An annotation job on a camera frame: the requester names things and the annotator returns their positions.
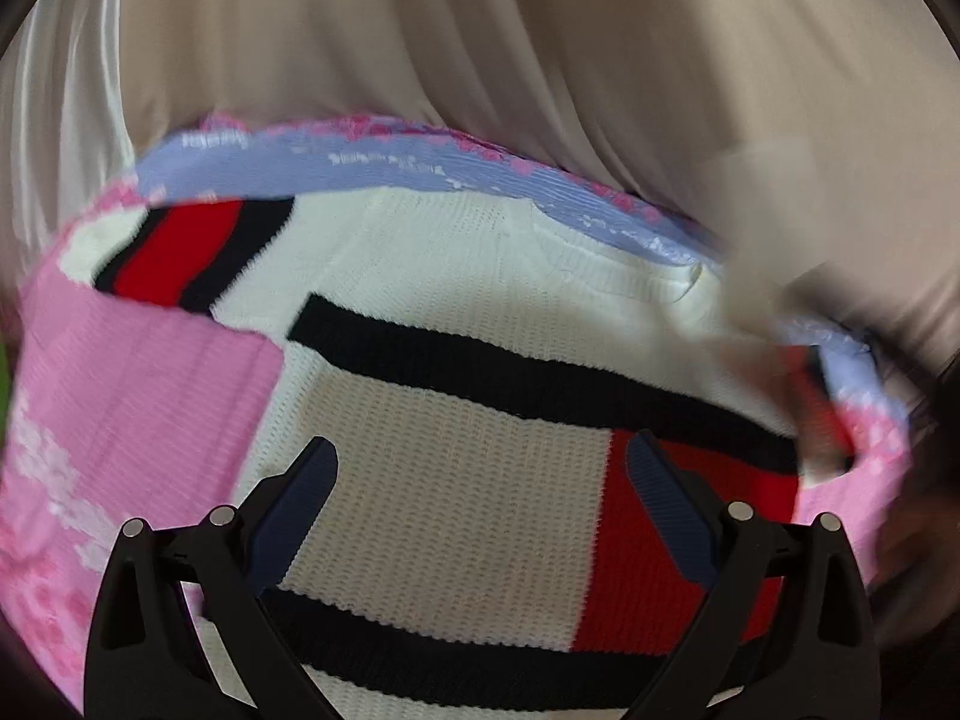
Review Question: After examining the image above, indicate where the white striped knit sweater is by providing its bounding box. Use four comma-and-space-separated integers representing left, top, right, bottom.
59, 188, 802, 718

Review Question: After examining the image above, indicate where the pink floral bed sheet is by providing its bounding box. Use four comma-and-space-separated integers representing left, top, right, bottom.
2, 117, 910, 711

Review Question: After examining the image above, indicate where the green object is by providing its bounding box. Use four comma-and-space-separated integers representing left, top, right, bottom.
0, 341, 11, 444

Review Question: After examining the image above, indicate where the beige curtain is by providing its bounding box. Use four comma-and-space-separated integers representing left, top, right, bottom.
2, 0, 958, 364

